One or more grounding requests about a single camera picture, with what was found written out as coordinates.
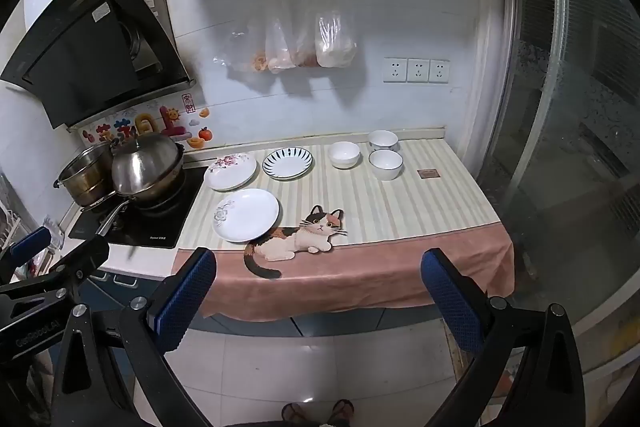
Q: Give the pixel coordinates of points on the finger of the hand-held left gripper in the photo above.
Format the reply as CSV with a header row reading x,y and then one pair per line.
x,y
82,257
31,244

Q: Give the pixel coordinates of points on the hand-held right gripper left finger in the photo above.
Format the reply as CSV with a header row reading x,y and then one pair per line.
x,y
184,299

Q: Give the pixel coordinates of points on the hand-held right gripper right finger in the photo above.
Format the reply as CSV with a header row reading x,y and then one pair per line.
x,y
450,307

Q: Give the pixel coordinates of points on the grey flower white plate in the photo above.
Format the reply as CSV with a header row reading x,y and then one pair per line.
x,y
247,217

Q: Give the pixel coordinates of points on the pink flower plate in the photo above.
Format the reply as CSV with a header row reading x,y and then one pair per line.
x,y
231,174

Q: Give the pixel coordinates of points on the white bowl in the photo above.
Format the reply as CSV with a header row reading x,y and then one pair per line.
x,y
383,140
344,155
386,164

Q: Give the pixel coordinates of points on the blue striped rim plate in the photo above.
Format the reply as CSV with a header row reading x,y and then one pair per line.
x,y
287,163

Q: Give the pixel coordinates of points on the black induction cooktop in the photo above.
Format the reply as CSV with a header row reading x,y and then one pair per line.
x,y
150,227

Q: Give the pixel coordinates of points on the steel stockpot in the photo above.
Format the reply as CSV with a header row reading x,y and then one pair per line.
x,y
87,174

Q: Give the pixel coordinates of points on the steel wok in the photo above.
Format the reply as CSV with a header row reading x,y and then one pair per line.
x,y
155,197

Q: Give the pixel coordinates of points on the striped cat print tablecloth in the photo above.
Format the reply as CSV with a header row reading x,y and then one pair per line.
x,y
410,217

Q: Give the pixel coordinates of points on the steel wok lid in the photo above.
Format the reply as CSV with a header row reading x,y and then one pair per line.
x,y
147,162

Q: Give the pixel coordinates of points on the small brown coaster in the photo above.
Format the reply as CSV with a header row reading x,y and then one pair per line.
x,y
429,173

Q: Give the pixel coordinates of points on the person's right foot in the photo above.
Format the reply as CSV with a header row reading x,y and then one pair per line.
x,y
341,412

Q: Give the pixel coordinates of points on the person's foot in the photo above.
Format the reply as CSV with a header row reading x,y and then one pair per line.
x,y
293,413
341,412

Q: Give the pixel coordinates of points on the person's left foot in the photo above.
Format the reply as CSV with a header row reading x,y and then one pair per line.
x,y
293,413

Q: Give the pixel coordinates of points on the black range hood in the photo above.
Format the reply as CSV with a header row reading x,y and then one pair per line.
x,y
85,52

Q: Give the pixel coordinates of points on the clear plastic bag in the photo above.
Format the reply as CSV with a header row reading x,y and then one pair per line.
x,y
336,39
306,52
280,49
246,52

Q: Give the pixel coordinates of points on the colourful wall stickers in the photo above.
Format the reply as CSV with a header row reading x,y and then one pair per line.
x,y
150,119

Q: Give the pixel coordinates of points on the white wall socket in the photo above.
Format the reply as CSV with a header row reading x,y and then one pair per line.
x,y
440,71
418,70
395,70

